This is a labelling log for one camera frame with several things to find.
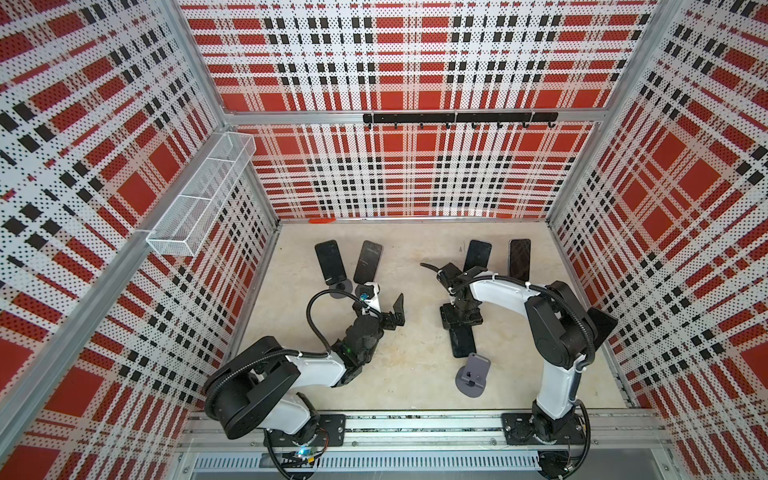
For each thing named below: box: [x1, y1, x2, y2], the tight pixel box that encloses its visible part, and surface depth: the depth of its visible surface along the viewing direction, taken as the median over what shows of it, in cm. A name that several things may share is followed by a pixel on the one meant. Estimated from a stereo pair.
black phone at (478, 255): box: [463, 239, 492, 272], surface depth 95 cm
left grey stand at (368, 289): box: [355, 284, 375, 299], surface depth 73 cm
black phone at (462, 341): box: [449, 325, 477, 358], surface depth 89 cm
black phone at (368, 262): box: [353, 240, 383, 284], surface depth 96 cm
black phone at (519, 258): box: [508, 238, 531, 282], surface depth 95 cm
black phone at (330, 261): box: [314, 240, 347, 285], surface depth 95 cm
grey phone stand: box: [455, 352, 491, 398], surface depth 78 cm
